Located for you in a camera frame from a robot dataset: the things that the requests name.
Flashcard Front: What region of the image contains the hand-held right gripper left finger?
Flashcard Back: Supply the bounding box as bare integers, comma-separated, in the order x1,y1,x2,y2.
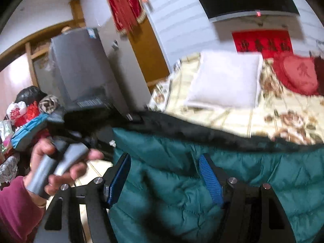
33,152,131,243

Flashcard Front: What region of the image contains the white pillow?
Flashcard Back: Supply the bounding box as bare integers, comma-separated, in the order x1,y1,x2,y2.
186,51,264,110

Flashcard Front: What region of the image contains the green down jacket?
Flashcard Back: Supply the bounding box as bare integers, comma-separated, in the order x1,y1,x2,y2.
109,110,324,243

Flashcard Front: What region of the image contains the rolled leopard print cloth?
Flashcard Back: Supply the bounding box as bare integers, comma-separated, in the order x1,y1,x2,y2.
38,95,60,114

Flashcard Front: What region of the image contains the blue cloth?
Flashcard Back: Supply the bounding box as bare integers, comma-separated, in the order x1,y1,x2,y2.
11,113,52,150

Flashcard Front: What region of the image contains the black bag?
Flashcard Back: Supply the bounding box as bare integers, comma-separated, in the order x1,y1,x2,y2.
15,86,48,105

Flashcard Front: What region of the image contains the red hanging ornament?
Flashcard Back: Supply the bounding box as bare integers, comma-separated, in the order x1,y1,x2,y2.
103,0,147,36

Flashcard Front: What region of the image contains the grey refrigerator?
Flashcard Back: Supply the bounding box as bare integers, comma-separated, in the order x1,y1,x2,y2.
48,27,152,118

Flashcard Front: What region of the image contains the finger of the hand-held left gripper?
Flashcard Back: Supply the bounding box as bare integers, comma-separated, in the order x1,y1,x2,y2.
96,127,117,162

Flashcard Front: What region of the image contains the wooden door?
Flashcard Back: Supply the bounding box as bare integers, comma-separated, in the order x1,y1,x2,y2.
127,13,171,89

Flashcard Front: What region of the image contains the red cloth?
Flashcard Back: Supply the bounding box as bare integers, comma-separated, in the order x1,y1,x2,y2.
15,103,41,127

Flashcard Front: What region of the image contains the red wall banner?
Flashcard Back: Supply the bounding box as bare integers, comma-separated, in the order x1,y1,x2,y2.
232,30,294,60

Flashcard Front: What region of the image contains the dark red velvet pillow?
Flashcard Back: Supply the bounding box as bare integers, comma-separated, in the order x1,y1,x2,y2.
313,56,324,95

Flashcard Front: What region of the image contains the bed with floral sheet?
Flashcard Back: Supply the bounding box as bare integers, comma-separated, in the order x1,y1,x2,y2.
147,52,324,145

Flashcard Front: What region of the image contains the person's left forearm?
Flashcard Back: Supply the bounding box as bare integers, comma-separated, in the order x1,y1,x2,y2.
0,176,48,243

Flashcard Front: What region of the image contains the wooden wardrobe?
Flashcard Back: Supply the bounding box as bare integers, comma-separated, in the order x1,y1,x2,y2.
0,0,86,117

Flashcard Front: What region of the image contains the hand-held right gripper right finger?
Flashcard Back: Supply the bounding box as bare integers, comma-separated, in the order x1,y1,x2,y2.
199,153,296,243

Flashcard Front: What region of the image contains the red heart-shaped pillow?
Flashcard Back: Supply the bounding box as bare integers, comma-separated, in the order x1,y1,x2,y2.
272,54,321,96

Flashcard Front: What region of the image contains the person's left hand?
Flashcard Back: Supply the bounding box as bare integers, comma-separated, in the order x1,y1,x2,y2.
24,140,105,207

